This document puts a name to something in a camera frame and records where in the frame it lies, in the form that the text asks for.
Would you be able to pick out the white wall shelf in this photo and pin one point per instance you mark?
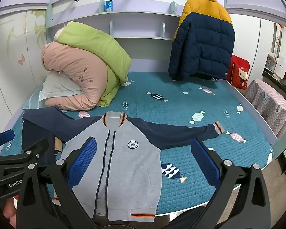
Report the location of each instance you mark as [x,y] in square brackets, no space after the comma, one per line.
[133,15]

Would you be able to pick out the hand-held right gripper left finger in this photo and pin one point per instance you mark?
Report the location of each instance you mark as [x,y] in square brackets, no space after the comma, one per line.
[82,162]

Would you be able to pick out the grey and navy zip jacket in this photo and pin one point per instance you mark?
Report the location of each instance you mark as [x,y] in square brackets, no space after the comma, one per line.
[133,169]

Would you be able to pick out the white pillow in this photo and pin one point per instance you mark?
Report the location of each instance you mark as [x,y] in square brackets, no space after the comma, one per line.
[59,87]

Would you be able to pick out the beige cloth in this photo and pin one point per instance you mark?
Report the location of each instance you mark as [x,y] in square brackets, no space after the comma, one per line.
[58,145]

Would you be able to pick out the small blue box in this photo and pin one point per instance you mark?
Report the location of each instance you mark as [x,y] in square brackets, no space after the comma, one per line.
[108,6]

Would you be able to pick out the person's left hand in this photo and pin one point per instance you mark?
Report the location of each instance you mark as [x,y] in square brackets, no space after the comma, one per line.
[8,210]

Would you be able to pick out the teal candy print bed sheet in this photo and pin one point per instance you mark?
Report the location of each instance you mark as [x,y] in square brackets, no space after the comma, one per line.
[181,105]

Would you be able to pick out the striped light blue pillow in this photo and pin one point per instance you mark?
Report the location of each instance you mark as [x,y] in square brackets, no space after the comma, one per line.
[32,101]

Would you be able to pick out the yellow and navy puffer jacket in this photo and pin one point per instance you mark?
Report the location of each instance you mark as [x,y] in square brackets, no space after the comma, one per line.
[202,45]

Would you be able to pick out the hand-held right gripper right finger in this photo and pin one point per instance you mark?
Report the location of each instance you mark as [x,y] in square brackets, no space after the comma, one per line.
[205,162]

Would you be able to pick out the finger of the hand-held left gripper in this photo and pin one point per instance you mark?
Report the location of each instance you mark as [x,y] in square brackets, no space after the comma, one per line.
[26,153]
[4,135]

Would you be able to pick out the pink quilt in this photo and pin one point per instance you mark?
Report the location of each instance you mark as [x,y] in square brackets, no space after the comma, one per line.
[73,76]

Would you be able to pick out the green quilt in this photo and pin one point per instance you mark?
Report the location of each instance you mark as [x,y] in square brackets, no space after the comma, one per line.
[97,47]

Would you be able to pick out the red cartoon bag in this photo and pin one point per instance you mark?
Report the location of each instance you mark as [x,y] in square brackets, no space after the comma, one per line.
[240,72]

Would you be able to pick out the dark navy cloth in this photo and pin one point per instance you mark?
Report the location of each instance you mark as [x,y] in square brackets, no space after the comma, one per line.
[35,143]

